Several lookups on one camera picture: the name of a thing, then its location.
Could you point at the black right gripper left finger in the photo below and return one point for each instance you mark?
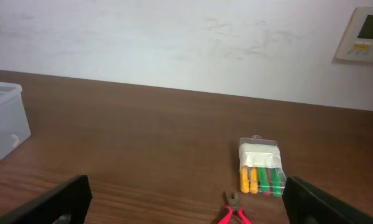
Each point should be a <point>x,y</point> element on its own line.
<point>66,203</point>

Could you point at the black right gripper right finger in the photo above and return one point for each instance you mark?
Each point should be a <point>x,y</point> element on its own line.
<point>307,204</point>

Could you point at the red handled cutting pliers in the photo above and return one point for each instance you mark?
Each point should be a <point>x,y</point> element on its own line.
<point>233,207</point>

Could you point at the clear plastic container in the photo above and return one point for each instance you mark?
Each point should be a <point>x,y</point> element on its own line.
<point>14,127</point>

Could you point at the white wall control panel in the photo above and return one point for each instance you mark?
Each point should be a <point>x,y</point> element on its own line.
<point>357,41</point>

